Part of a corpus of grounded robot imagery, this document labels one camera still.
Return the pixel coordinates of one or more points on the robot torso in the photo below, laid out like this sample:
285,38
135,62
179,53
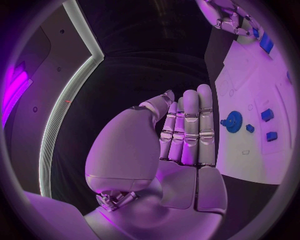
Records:
46,78

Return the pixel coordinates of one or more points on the blue peg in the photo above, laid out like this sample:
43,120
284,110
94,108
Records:
250,128

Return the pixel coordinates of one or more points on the glowing light bar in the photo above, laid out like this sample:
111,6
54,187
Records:
14,88

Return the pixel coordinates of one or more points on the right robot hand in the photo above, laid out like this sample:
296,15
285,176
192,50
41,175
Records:
230,20

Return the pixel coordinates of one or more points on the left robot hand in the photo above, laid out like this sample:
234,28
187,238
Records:
150,168

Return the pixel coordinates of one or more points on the blue gear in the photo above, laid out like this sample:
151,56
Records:
234,121

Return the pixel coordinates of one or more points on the white task board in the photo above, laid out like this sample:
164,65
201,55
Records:
255,90

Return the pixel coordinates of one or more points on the large blue block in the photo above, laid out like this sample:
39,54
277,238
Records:
266,42

